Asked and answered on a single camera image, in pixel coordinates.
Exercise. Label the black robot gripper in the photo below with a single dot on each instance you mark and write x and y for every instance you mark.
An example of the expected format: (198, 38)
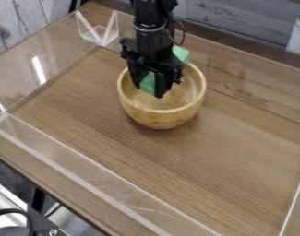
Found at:
(147, 53)

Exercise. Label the green rectangular block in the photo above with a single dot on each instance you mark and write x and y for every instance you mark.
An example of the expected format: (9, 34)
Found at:
(147, 82)

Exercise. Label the light wooden bowl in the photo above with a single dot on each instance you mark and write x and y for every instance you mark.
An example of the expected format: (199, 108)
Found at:
(174, 109)

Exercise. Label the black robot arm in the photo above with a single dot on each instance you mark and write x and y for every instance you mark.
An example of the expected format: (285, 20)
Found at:
(152, 13)

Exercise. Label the white cylinder container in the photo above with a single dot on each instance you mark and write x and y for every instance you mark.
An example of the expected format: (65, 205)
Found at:
(293, 44)

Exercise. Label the black metal table leg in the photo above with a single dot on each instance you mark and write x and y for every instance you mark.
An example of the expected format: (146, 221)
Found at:
(37, 200)

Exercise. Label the clear acrylic tray wall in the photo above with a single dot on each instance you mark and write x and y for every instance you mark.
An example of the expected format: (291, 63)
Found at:
(217, 177)

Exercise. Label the grey metal bracket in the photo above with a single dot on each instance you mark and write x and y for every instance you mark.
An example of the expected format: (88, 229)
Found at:
(41, 226)

